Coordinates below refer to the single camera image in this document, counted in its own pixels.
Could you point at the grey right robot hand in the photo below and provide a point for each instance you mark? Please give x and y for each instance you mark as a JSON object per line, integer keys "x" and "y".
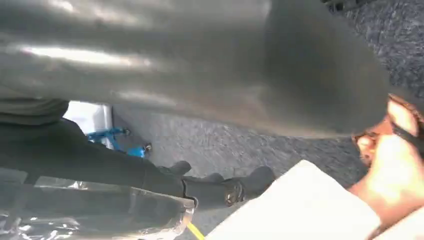
{"x": 198, "y": 66}

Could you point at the yellow floor tape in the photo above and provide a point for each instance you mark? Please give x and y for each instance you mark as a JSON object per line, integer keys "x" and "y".
{"x": 196, "y": 232}

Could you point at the clear plastic wrap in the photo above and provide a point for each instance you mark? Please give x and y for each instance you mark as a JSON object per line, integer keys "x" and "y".
{"x": 99, "y": 215}

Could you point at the person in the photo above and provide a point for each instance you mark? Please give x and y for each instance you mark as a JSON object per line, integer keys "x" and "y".
{"x": 391, "y": 172}

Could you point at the blue metal bracket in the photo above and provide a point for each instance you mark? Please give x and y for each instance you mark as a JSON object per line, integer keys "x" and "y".
{"x": 136, "y": 151}

